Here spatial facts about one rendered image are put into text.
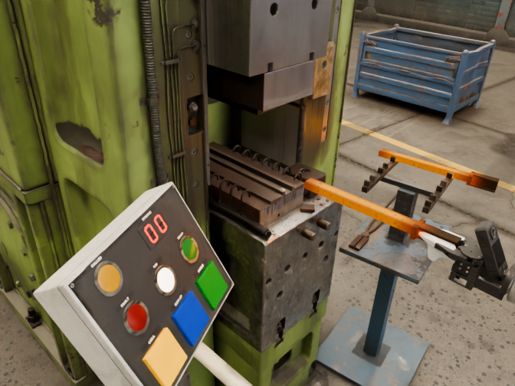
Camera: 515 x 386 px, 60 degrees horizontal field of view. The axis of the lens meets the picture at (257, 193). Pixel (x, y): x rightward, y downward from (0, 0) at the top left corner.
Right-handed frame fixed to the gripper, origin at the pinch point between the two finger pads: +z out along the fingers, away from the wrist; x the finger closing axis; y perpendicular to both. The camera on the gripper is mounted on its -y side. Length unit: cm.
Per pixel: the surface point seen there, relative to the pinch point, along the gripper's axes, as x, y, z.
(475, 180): 63, 14, 9
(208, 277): -44, 4, 26
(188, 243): -46, -3, 31
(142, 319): -63, -1, 21
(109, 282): -66, -9, 25
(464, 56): 355, 38, 123
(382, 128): 295, 106, 161
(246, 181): -4, 8, 55
